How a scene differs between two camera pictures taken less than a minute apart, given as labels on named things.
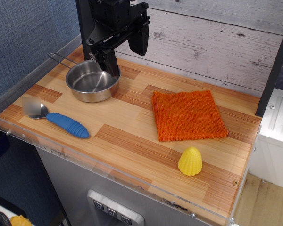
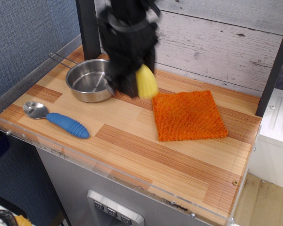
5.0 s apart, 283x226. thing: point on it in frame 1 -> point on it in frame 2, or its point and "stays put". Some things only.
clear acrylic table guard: [124, 177] stays put
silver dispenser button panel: [103, 211] stays put
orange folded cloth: [187, 115] stays put
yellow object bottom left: [20, 220] stays put
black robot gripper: [113, 19] -> [129, 35]
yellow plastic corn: [190, 162] -> [146, 82]
